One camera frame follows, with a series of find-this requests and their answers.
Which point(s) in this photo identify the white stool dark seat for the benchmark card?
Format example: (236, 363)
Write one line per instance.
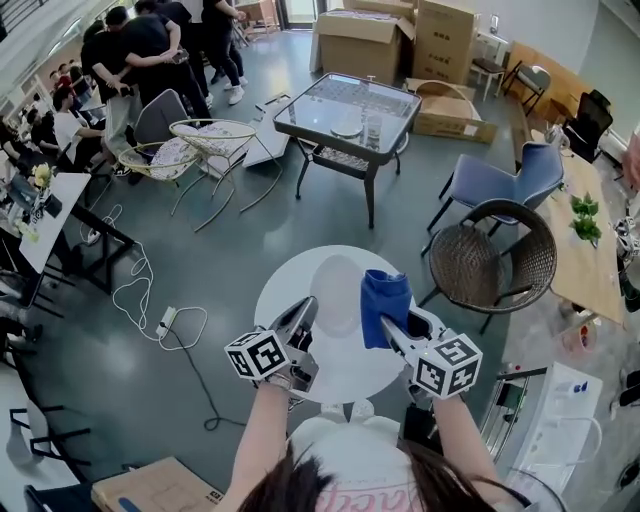
(487, 65)

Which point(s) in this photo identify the flat plain cardboard box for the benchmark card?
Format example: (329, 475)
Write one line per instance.
(450, 125)

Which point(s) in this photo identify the person's white printed t-shirt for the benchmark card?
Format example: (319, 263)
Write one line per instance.
(350, 445)

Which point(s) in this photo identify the person's right forearm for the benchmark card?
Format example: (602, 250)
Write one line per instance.
(460, 440)

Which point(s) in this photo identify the grey padded chair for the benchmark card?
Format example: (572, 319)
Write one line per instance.
(160, 115)

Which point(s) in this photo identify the small black box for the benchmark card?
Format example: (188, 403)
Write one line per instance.
(53, 207)

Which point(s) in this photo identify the small green plant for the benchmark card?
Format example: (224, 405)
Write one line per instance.
(586, 230)
(585, 205)

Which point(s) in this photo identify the black office chair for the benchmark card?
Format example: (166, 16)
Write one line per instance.
(590, 122)

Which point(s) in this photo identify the black railing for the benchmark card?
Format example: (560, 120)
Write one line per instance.
(15, 15)

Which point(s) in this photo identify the grey folding chair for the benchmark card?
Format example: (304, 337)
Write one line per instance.
(530, 85)

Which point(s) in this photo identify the black frame chair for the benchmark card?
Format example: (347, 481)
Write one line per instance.
(50, 442)

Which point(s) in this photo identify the white round table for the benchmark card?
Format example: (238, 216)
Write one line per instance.
(285, 295)

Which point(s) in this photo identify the curved wooden hoop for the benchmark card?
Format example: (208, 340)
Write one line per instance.
(445, 82)

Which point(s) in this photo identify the person's left forearm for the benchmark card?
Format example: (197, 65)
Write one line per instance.
(260, 430)

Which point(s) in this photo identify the low cardboard box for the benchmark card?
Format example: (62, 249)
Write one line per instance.
(380, 7)

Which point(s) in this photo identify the blue upholstered chair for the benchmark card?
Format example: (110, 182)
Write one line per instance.
(490, 180)

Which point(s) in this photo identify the white box appliance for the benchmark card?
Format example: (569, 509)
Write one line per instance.
(555, 415)

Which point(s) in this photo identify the open cardboard box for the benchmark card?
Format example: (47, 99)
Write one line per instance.
(355, 50)

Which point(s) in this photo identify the white rectangular black-legged table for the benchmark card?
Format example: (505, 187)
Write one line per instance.
(55, 230)

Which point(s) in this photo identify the pink chair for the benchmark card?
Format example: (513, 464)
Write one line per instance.
(632, 167)

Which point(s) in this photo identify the white curved tube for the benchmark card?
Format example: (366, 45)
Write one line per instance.
(597, 435)

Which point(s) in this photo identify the plastic tub of small items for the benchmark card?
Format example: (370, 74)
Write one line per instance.
(580, 340)

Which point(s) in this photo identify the dark wicker chair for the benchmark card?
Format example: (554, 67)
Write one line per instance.
(465, 260)

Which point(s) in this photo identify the dark glass-top square table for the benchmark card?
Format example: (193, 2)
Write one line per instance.
(300, 117)

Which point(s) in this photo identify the long wooden table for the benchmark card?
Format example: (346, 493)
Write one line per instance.
(590, 270)

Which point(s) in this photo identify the small white power adapter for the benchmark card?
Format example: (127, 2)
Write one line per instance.
(90, 237)

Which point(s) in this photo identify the white flat panel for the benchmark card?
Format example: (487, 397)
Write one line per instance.
(265, 145)

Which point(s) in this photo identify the blue-striped flat cardboard box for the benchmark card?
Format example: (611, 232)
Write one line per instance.
(150, 485)

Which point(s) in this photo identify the tall cardboard box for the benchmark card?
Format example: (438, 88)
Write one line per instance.
(442, 45)

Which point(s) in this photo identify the yellow flower bunch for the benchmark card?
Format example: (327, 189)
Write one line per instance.
(42, 175)

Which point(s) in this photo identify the grey round dish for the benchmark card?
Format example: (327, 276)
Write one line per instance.
(346, 127)

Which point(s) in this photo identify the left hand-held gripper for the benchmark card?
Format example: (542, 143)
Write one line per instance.
(260, 357)

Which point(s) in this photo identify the wooden boards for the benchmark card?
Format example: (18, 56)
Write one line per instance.
(560, 70)

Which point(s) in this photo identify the clear glass cup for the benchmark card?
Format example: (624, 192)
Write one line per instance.
(375, 129)

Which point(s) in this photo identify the white plate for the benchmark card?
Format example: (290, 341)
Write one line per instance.
(335, 290)

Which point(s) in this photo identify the white power strip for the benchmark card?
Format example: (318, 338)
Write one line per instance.
(166, 320)

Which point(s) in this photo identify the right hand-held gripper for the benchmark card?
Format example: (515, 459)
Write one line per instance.
(445, 367)

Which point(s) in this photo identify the blue cloth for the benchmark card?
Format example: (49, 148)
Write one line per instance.
(382, 300)

